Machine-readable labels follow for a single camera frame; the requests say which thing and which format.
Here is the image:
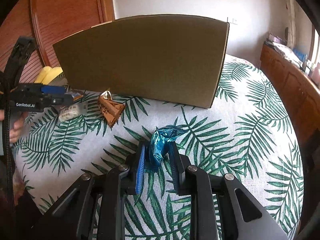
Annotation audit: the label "stacked papers on cabinet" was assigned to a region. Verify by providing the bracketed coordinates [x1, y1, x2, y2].
[265, 33, 307, 68]

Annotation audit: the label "wooden sideboard cabinet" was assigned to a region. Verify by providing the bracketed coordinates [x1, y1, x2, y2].
[260, 44, 319, 147]

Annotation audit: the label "brown gold snack packet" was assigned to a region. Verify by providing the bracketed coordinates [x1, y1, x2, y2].
[98, 90, 125, 128]

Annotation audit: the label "beige curtain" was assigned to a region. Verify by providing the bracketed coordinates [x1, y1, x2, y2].
[286, 0, 297, 49]

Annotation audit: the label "person left hand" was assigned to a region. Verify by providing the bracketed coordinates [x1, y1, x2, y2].
[10, 112, 28, 144]

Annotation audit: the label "wall switch plate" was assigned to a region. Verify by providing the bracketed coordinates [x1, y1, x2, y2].
[227, 17, 238, 25]

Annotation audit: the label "black braided cable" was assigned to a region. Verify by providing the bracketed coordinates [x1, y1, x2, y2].
[0, 71, 17, 213]

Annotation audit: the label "teal foil snack packet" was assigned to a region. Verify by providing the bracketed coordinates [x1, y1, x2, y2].
[148, 125, 187, 172]

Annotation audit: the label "white nougat snack packet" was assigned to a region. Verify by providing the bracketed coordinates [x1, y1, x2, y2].
[58, 102, 87, 122]

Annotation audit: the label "yellow Pikachu plush toy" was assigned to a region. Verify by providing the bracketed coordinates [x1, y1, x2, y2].
[34, 66, 63, 85]

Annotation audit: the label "wooden headboard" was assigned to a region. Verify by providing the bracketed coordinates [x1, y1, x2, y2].
[1, 0, 115, 82]

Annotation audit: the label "brown cardboard box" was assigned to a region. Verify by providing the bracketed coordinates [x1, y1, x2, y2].
[53, 14, 229, 108]

